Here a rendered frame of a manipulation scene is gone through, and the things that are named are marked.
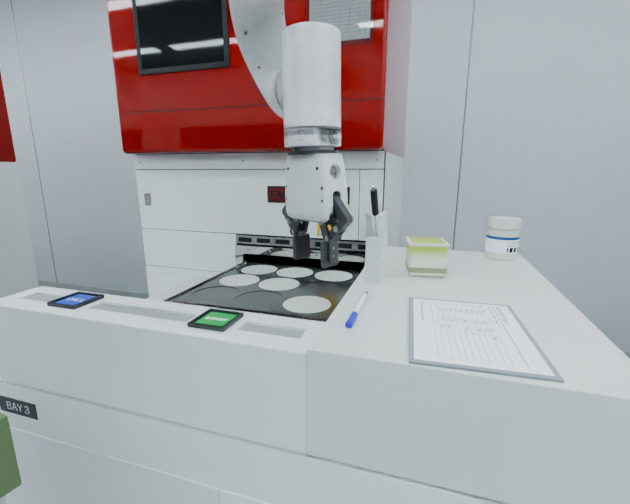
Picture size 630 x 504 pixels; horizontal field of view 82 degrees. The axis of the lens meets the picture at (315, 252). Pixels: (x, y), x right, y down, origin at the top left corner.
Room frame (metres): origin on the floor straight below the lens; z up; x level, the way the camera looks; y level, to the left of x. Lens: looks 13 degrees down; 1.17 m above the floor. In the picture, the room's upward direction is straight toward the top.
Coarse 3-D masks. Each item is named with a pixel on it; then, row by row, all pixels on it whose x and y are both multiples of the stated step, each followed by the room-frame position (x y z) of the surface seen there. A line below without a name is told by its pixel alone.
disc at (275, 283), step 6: (264, 282) 0.85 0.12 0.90; (270, 282) 0.85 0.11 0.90; (276, 282) 0.85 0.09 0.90; (282, 282) 0.85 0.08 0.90; (288, 282) 0.85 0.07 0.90; (294, 282) 0.85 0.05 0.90; (264, 288) 0.81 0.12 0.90; (270, 288) 0.81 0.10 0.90; (276, 288) 0.81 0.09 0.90; (282, 288) 0.81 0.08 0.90; (288, 288) 0.81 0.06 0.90
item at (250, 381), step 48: (48, 288) 0.62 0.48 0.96; (0, 336) 0.55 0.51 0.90; (48, 336) 0.51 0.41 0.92; (96, 336) 0.48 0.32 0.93; (144, 336) 0.46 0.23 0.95; (192, 336) 0.43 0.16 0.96; (240, 336) 0.43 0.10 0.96; (288, 336) 0.44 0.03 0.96; (48, 384) 0.52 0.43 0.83; (96, 384) 0.49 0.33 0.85; (144, 384) 0.46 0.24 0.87; (192, 384) 0.44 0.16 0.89; (240, 384) 0.41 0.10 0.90; (288, 384) 0.39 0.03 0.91; (240, 432) 0.41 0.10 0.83; (288, 432) 0.39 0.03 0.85
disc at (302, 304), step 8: (304, 296) 0.75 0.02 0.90; (312, 296) 0.75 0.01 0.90; (288, 304) 0.70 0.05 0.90; (296, 304) 0.70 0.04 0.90; (304, 304) 0.70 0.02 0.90; (312, 304) 0.70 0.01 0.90; (320, 304) 0.70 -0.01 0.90; (328, 304) 0.70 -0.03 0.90; (304, 312) 0.66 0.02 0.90; (312, 312) 0.66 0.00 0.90
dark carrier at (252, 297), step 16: (240, 272) 0.94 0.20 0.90; (272, 272) 0.94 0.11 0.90; (352, 272) 0.94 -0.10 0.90; (208, 288) 0.81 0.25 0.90; (224, 288) 0.81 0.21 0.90; (240, 288) 0.80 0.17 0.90; (256, 288) 0.80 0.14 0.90; (304, 288) 0.81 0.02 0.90; (320, 288) 0.81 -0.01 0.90; (336, 288) 0.81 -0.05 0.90; (224, 304) 0.70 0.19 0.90; (240, 304) 0.70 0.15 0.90; (256, 304) 0.70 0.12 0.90; (272, 304) 0.70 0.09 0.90; (336, 304) 0.70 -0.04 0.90
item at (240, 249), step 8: (240, 248) 1.10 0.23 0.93; (248, 248) 1.09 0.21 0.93; (256, 248) 1.08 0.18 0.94; (264, 248) 1.07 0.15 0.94; (272, 248) 1.07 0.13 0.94; (280, 248) 1.06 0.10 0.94; (288, 248) 1.05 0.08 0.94; (240, 256) 1.10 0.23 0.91; (288, 256) 1.05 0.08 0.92; (312, 256) 1.03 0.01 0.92; (344, 256) 1.00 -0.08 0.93; (352, 256) 0.99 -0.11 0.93; (360, 256) 0.99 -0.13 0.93
